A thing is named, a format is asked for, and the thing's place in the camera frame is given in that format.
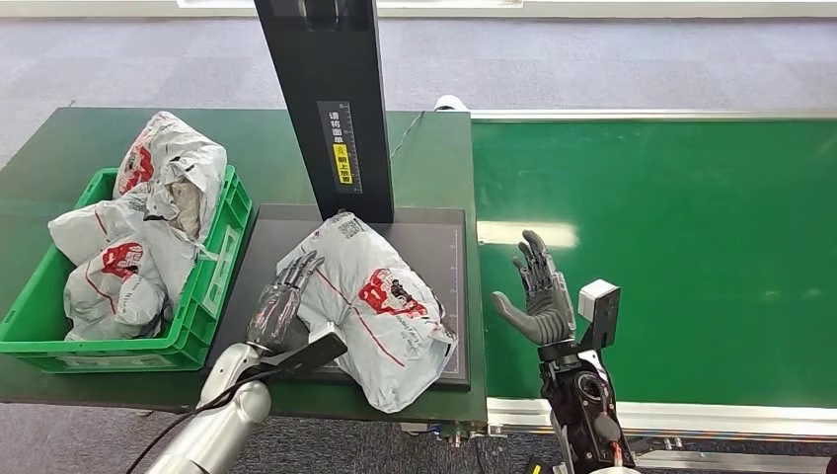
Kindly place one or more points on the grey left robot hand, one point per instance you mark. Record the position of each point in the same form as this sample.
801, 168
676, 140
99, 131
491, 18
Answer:
278, 311

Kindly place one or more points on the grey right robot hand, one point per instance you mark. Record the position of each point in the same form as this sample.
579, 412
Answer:
546, 307

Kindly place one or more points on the white red-print poly mailer package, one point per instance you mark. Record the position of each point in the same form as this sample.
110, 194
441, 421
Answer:
379, 314

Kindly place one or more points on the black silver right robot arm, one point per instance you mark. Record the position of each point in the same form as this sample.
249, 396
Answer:
582, 405

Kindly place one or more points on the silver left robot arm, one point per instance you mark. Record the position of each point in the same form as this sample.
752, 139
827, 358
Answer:
222, 425

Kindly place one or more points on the green conveyor belt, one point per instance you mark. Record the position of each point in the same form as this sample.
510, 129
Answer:
686, 261

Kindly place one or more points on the white package with red logo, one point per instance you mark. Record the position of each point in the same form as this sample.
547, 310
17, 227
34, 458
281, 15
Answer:
114, 294

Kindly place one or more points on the torn white poly mailer package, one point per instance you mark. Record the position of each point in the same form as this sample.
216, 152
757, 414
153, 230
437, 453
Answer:
180, 160

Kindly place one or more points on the plain white poly mailer package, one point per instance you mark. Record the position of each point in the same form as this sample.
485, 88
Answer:
98, 226

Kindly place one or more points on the green plastic crate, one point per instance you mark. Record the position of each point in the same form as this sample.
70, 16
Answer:
196, 314

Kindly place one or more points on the metal connectors under table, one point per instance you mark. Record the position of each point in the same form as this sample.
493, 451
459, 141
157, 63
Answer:
458, 435

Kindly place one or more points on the small yellow black object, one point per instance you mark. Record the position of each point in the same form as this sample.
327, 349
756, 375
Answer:
534, 467

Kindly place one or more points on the black yellow column label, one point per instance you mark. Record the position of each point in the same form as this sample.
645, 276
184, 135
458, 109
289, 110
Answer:
342, 147

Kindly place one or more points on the white round object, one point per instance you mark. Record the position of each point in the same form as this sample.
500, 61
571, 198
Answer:
451, 102

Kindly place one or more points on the black scanner column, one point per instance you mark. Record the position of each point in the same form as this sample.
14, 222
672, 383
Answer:
327, 65

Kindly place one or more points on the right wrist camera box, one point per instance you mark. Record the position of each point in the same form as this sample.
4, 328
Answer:
601, 311

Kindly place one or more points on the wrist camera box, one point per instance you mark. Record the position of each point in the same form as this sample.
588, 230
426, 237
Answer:
601, 311
314, 353

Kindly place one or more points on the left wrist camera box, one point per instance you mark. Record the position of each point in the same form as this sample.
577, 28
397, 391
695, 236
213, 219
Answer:
314, 353

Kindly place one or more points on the black scanner base plate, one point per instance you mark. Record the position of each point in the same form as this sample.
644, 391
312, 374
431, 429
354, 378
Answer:
431, 248

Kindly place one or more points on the aluminium conveyor frame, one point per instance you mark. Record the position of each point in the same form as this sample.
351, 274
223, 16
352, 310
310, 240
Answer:
686, 418

